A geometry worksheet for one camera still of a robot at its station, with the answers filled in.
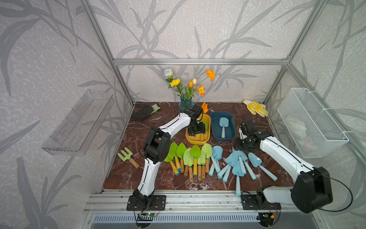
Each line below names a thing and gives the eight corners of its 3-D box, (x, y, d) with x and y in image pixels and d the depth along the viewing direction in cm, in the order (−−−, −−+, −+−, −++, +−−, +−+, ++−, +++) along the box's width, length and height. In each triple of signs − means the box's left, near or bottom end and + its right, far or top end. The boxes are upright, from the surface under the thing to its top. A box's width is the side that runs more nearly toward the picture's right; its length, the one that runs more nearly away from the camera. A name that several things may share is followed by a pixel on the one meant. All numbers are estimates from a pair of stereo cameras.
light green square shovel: (182, 182, 82) (182, 180, 81) (183, 149, 96) (183, 147, 94) (193, 182, 82) (193, 180, 81) (193, 149, 96) (193, 147, 94)
